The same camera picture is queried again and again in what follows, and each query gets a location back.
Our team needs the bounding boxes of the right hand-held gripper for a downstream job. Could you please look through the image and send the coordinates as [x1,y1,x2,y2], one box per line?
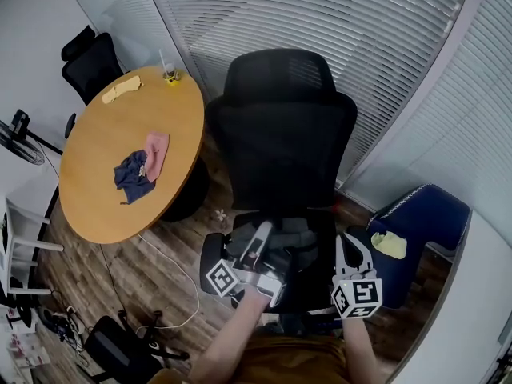
[330,234,383,320]

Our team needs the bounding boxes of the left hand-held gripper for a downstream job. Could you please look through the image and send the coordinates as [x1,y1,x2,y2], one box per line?
[205,221,287,310]

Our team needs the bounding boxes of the black grey backpack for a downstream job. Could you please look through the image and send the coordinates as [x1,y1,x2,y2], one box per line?
[227,214,321,275]

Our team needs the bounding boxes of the black mesh office chair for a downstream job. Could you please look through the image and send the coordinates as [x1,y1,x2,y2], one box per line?
[199,48,377,327]

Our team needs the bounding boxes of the person's left forearm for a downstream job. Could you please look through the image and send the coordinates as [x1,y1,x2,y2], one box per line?
[187,290,267,384]

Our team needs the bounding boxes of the person's right forearm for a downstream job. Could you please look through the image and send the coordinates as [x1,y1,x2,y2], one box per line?
[342,316,385,384]

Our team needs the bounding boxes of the blue armchair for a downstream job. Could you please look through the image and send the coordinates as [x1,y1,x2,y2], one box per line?
[366,185,471,310]

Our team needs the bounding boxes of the black chair with star base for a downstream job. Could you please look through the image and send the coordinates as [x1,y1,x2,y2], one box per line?
[82,310,191,384]

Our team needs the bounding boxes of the small black office chair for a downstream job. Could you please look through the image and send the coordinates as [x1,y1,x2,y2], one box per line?
[60,25,125,139]

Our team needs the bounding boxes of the crumpled pale yellow cloth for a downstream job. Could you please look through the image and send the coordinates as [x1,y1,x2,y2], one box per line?
[370,231,408,260]

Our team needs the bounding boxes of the person's grey trouser leg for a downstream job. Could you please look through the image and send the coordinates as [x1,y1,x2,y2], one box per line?
[255,320,285,335]

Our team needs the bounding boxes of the large white desk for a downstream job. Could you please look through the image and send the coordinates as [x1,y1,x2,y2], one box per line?
[390,210,512,384]

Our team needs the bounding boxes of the person's mustard shirt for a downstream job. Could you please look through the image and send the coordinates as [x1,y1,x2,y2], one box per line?
[147,330,349,384]

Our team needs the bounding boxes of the pink cloth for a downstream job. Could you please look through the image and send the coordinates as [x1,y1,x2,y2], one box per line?
[143,132,170,183]

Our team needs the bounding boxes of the dark blue cloth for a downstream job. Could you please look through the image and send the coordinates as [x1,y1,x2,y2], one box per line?
[113,149,157,206]

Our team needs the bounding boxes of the round wooden table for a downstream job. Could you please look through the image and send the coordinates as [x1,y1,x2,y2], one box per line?
[58,65,209,246]

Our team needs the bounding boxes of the clear cup with yellow base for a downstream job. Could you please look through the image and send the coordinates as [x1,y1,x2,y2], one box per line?
[158,49,181,86]

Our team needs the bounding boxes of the long yellow cloth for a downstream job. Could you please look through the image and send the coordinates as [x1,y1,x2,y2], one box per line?
[102,75,144,105]

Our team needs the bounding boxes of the white side shelf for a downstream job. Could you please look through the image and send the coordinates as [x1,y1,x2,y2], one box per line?
[0,196,65,295]

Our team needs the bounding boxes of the white window blinds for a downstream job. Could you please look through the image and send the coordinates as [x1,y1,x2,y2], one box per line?
[63,0,512,239]

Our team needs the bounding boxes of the white desk with black edge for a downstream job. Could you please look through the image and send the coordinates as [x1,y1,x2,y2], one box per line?
[0,150,61,263]

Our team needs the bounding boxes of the black standing fan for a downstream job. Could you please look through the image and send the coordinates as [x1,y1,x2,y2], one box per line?
[0,109,65,167]

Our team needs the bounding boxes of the pile of papers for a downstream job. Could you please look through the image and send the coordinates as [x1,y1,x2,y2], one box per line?
[0,306,49,375]

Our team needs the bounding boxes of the white floor cable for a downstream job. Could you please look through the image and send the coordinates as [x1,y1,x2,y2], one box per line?
[135,234,201,331]

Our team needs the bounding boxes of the black floor cable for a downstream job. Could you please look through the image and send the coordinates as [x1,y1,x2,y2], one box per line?
[99,246,129,315]

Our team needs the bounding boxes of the power strip with cables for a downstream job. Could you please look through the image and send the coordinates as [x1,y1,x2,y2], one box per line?
[39,304,87,351]

